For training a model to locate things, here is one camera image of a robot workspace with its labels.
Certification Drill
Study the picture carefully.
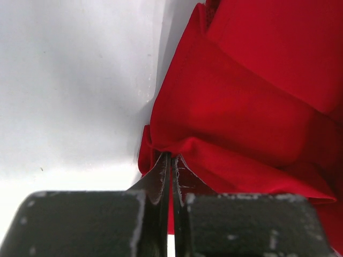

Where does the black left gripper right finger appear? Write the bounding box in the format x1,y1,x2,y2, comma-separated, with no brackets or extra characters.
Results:
171,156,336,257

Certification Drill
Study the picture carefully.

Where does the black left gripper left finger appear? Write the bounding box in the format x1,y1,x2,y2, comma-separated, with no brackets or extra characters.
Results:
1,153,171,257

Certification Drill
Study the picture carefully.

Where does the red pleated skirt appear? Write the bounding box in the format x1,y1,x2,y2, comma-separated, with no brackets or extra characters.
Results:
138,1,342,253

